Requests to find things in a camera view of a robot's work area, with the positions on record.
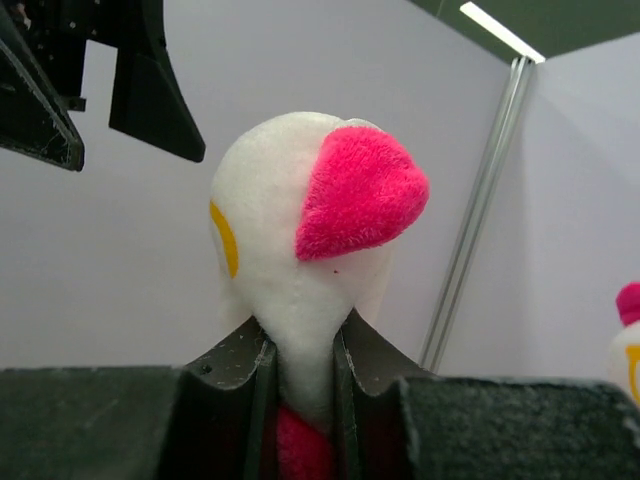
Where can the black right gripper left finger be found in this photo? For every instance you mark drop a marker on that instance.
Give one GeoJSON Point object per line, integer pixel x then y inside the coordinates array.
{"type": "Point", "coordinates": [224, 422]}

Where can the white pink striped plush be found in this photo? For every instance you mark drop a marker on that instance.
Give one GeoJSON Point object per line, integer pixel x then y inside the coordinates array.
{"type": "Point", "coordinates": [305, 209]}
{"type": "Point", "coordinates": [623, 359]}

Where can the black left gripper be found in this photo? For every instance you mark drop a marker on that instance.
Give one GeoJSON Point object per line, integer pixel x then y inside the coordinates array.
{"type": "Point", "coordinates": [43, 41]}

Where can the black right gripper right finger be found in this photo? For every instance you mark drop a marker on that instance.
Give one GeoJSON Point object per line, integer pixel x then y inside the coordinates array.
{"type": "Point", "coordinates": [369, 432]}

